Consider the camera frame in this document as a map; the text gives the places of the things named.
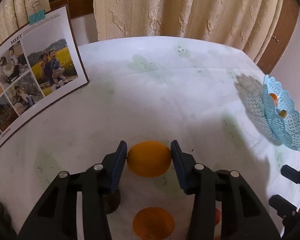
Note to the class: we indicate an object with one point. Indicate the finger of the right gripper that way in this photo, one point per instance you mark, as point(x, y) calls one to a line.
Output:
point(291, 174)
point(283, 207)

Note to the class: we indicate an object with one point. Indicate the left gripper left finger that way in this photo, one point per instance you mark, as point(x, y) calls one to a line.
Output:
point(54, 215)

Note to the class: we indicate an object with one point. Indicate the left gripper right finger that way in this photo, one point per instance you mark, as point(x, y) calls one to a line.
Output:
point(243, 216)

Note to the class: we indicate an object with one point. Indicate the red tomato fruit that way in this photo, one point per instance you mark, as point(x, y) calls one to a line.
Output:
point(218, 215)

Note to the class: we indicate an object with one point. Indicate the orange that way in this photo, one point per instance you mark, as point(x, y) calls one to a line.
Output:
point(274, 97)
point(149, 159)

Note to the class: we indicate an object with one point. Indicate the light blue lace basket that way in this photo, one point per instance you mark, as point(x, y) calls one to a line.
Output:
point(282, 118)

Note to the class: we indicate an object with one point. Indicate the small brown fruit in basket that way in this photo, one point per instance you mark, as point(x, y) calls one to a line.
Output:
point(283, 113)

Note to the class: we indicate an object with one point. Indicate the large orange fruit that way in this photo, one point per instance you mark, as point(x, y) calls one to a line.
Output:
point(153, 223)

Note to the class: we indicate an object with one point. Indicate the dark olive gloves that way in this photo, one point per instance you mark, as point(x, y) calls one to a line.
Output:
point(6, 229)

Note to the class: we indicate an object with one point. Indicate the orange in basket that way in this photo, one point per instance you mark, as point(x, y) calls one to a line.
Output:
point(274, 97)

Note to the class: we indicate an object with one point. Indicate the white cloud-print tablecloth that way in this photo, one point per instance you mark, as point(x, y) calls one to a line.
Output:
point(204, 95)

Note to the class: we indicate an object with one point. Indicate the photo collage board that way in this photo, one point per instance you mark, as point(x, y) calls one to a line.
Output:
point(39, 65)

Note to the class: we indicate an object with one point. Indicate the cream curtain right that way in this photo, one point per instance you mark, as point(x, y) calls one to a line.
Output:
point(243, 24)

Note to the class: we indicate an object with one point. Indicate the teal binder clip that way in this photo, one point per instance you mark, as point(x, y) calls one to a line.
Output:
point(37, 13)

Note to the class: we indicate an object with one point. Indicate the brown wooden door frame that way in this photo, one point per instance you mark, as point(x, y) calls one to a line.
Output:
point(280, 36)

